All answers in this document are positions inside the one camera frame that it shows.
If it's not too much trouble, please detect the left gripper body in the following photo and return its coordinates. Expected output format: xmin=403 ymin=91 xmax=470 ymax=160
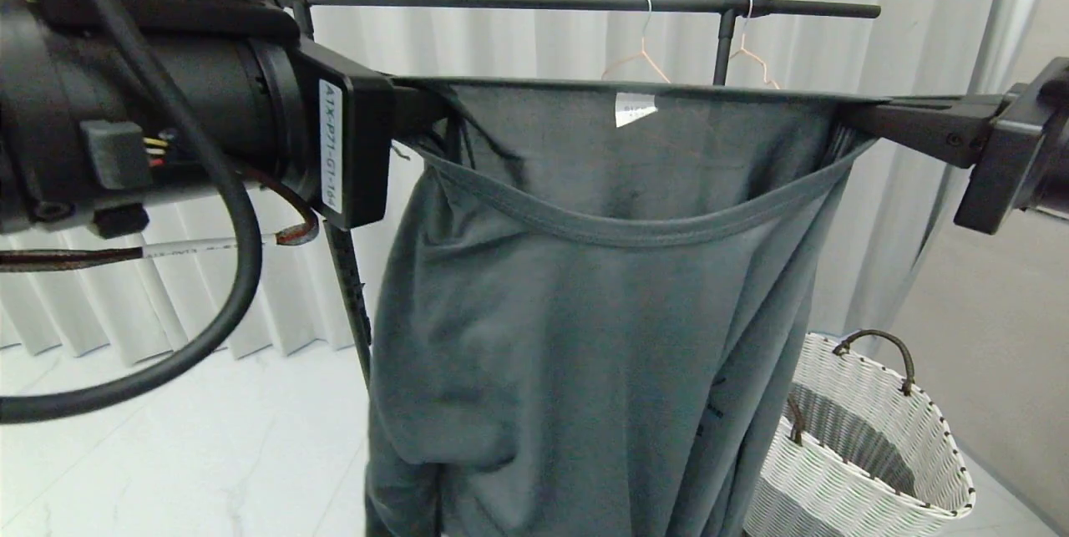
xmin=0 ymin=0 xmax=393 ymax=235

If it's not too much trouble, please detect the pink clothes hanger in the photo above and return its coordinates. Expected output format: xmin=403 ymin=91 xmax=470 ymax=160
xmin=601 ymin=0 xmax=671 ymax=85
xmin=728 ymin=0 xmax=782 ymax=89

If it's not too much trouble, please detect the white laundry basket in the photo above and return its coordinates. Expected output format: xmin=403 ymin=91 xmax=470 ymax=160
xmin=743 ymin=330 xmax=976 ymax=537

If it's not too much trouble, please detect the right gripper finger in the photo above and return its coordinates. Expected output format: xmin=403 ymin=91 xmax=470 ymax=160
xmin=839 ymin=94 xmax=1011 ymax=169

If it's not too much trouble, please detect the dark grey long-sleeved shirt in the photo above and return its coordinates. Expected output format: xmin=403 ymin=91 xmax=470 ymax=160
xmin=365 ymin=76 xmax=878 ymax=537

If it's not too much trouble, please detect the white curtain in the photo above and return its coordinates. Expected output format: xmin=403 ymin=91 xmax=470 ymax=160
xmin=0 ymin=0 xmax=1041 ymax=367

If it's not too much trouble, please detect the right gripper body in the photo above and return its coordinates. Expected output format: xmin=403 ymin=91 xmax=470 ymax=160
xmin=955 ymin=57 xmax=1069 ymax=235

